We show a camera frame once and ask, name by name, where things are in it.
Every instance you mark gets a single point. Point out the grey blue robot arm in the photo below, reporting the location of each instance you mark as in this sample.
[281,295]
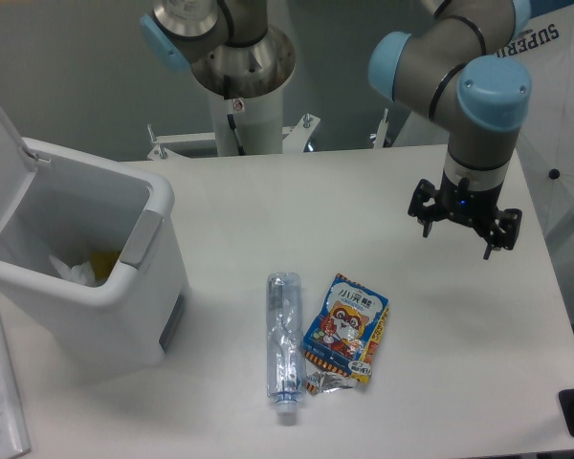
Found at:
[452,75]

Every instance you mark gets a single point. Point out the white metal base frame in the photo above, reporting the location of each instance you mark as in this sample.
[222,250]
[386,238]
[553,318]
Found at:
[293,139]

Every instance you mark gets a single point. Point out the white trash can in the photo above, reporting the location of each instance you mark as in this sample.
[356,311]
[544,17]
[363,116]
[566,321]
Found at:
[79,207]

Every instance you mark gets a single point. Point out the clear plastic bottle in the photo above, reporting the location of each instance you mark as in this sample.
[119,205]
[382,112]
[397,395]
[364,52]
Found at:
[286,373]

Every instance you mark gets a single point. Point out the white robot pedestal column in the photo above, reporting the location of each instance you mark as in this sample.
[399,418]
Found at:
[250,115]

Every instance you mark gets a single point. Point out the white crumpled trash in bin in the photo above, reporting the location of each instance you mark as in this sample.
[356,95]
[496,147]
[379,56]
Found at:
[82,274]

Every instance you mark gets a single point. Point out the blue orange snack bag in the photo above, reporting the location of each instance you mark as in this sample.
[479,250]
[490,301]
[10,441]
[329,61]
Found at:
[343,338]

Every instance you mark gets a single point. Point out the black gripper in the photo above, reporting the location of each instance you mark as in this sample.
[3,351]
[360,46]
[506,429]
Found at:
[476,209]

